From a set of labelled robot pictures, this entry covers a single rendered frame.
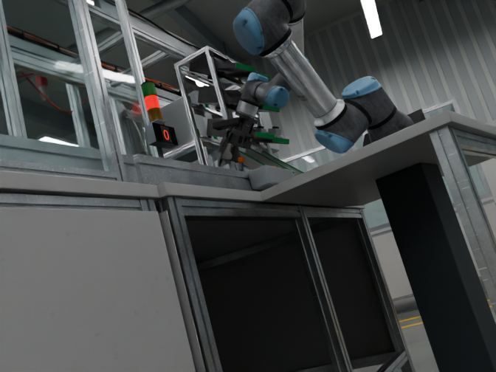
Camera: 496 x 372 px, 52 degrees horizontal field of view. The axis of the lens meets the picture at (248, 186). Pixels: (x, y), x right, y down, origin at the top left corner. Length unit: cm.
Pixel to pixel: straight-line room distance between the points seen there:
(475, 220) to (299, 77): 63
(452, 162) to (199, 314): 66
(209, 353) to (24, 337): 42
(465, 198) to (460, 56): 965
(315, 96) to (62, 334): 100
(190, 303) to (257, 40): 73
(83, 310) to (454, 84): 1009
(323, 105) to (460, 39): 949
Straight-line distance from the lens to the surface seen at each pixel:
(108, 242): 97
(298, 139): 1078
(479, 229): 124
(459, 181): 125
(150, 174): 123
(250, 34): 144
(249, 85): 187
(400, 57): 1090
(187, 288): 110
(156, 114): 187
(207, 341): 112
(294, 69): 151
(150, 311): 101
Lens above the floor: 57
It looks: 12 degrees up
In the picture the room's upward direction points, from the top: 16 degrees counter-clockwise
